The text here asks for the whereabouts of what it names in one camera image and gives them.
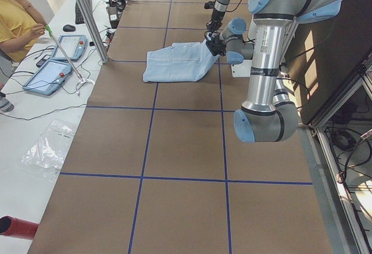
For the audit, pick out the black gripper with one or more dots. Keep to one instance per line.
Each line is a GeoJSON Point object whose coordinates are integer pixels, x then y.
{"type": "Point", "coordinates": [215, 14]}
{"type": "Point", "coordinates": [216, 47]}

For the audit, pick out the light blue button shirt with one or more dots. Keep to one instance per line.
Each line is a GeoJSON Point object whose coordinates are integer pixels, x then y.
{"type": "Point", "coordinates": [181, 62]}

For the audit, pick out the metal grabber stick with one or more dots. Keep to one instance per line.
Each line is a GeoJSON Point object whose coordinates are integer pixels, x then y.
{"type": "Point", "coordinates": [81, 81]}

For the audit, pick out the upper blue teach pendant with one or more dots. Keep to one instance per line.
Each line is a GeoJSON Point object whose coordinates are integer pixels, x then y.
{"type": "Point", "coordinates": [73, 45]}

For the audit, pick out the blue teach pendant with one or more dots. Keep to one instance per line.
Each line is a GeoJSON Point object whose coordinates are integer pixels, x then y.
{"type": "Point", "coordinates": [48, 78]}
{"type": "Point", "coordinates": [73, 45]}

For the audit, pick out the black computer mouse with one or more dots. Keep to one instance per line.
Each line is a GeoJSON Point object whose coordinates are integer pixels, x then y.
{"type": "Point", "coordinates": [69, 28]}

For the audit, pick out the black phone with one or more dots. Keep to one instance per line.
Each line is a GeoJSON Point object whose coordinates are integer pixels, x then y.
{"type": "Point", "coordinates": [41, 62]}

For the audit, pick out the lower blue teach pendant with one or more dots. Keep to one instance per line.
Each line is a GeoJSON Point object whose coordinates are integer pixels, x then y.
{"type": "Point", "coordinates": [48, 78]}

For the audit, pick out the person in yellow shirt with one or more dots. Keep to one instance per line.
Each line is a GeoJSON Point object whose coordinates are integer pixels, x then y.
{"type": "Point", "coordinates": [21, 27]}

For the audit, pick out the clear plastic bag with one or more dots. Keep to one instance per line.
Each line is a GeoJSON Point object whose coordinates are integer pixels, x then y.
{"type": "Point", "coordinates": [51, 147]}

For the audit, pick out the red cylinder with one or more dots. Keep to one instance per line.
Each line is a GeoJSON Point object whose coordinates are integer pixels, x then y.
{"type": "Point", "coordinates": [18, 228]}

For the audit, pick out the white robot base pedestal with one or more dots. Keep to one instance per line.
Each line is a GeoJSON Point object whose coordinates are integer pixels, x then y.
{"type": "Point", "coordinates": [242, 70]}

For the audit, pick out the aluminium frame post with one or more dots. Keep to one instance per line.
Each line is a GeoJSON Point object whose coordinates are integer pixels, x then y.
{"type": "Point", "coordinates": [93, 30]}

